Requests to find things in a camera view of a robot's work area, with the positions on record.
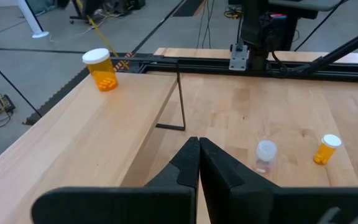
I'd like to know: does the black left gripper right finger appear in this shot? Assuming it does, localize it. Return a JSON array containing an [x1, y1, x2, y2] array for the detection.
[[199, 138, 358, 224]]

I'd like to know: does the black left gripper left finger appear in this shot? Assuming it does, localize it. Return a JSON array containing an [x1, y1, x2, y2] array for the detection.
[[31, 136, 201, 224]]

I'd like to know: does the small bluish clear bottle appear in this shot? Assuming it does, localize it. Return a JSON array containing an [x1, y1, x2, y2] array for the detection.
[[255, 139, 278, 174]]

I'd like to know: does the large orange pill bottle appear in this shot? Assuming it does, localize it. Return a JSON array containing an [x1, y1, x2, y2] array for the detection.
[[81, 47, 119, 93]]

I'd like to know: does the wooden shelf with black legs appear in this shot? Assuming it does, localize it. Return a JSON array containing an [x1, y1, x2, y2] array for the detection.
[[0, 60, 186, 224]]

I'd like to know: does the black mat with orange stripes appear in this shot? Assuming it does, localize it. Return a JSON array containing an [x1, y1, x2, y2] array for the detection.
[[112, 51, 135, 72]]

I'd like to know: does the black diagonal boom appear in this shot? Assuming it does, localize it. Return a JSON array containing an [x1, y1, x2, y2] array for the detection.
[[303, 24, 358, 73]]

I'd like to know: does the white stand pole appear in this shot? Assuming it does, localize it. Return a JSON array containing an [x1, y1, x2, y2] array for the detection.
[[17, 0, 50, 39]]

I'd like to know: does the grey metal bracket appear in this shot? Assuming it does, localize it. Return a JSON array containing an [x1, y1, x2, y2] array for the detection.
[[228, 43, 250, 72]]

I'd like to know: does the black aluminium table frame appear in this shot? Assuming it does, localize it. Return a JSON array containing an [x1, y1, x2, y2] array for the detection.
[[22, 52, 358, 125]]

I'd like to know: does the yellow hanging hose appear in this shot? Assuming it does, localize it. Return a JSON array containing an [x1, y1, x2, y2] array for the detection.
[[75, 0, 131, 71]]

